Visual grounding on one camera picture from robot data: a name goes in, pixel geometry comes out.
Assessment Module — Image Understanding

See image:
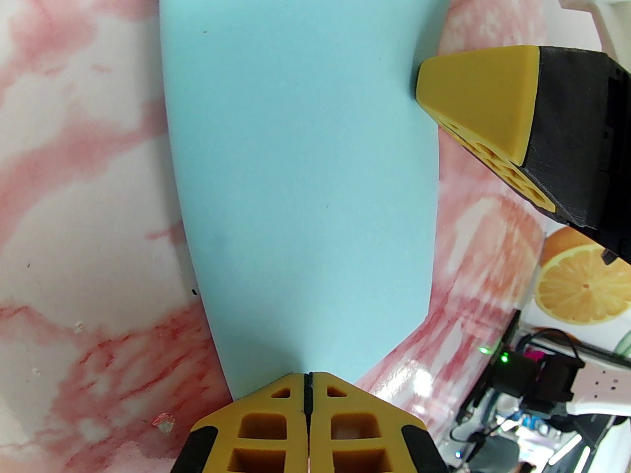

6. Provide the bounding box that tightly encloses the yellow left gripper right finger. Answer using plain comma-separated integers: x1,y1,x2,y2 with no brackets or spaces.
310,372,450,473

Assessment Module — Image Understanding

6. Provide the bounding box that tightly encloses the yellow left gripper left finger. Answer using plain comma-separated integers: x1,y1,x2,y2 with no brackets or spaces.
170,372,309,473

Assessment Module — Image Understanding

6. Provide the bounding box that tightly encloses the light blue paper sheet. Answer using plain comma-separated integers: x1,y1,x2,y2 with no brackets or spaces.
159,0,459,403

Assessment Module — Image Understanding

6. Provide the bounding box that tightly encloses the electronics board green LED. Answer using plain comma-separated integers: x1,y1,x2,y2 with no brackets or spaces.
491,345,545,400

